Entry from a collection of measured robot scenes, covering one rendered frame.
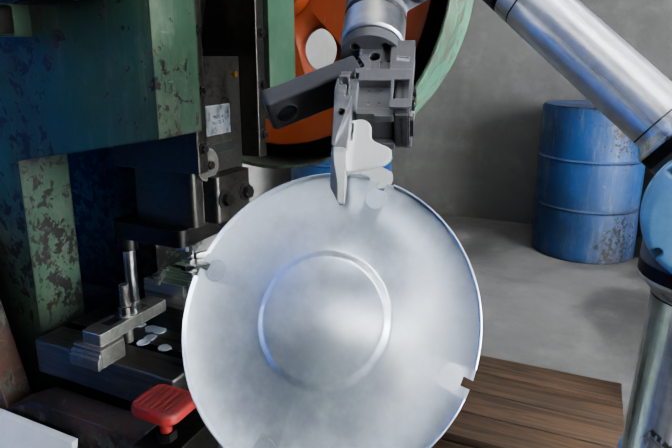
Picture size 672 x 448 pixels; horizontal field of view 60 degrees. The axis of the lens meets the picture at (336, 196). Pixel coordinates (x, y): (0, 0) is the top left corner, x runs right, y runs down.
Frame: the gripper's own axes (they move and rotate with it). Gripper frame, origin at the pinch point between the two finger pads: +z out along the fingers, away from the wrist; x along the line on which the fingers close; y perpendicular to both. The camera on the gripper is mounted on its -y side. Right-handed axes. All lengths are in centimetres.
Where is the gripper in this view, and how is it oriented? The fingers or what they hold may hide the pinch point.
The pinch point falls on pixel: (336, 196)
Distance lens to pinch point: 58.4
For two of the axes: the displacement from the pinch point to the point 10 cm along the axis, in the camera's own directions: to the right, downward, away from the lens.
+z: -1.1, 8.6, -5.1
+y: 9.9, 0.4, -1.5
